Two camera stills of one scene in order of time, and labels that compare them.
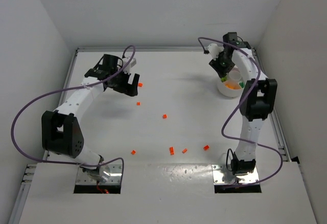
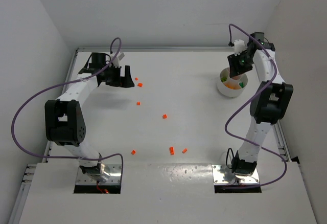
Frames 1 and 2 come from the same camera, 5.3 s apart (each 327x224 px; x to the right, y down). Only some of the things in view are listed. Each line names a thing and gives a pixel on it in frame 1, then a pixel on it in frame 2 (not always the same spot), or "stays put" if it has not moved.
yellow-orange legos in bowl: x=232 y=85 stays put
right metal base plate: x=221 y=175 stays put
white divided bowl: x=234 y=86 stays put
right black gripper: x=220 y=68 to x=236 y=66
